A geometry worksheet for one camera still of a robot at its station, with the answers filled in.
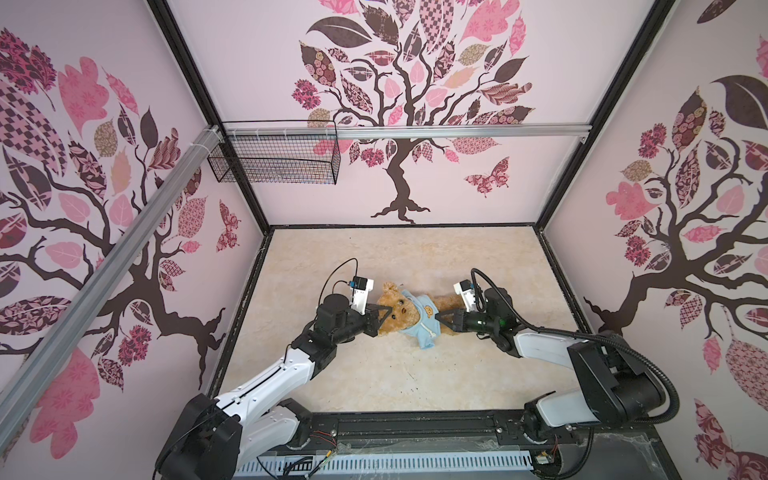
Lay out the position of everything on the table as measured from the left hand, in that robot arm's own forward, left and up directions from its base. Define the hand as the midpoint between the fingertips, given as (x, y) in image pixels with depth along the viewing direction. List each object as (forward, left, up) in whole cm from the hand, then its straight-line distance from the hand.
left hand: (390, 312), depth 79 cm
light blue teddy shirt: (-2, -10, -5) cm, 12 cm away
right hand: (+3, -15, -7) cm, 16 cm away
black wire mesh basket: (+48, +37, +19) cm, 63 cm away
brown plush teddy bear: (-2, -4, +1) cm, 4 cm away
